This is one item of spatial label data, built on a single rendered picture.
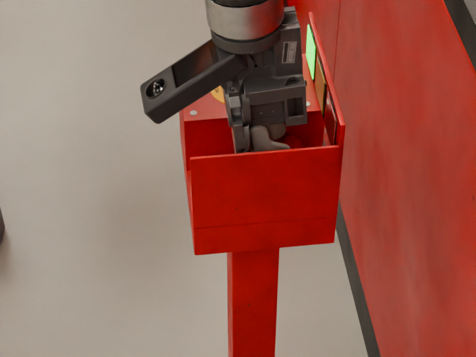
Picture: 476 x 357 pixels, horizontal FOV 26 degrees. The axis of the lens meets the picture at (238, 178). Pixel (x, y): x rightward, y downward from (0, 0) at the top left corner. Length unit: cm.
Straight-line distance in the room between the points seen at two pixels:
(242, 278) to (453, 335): 27
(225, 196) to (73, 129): 126
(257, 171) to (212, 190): 5
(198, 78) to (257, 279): 38
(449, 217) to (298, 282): 75
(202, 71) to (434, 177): 43
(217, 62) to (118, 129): 132
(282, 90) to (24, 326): 105
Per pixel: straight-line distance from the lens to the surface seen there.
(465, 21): 119
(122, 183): 220
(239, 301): 135
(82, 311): 198
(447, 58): 126
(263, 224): 114
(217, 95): 118
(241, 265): 130
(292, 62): 103
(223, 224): 113
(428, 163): 137
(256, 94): 103
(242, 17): 97
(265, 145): 110
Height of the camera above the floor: 154
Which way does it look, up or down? 44 degrees down
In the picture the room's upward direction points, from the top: straight up
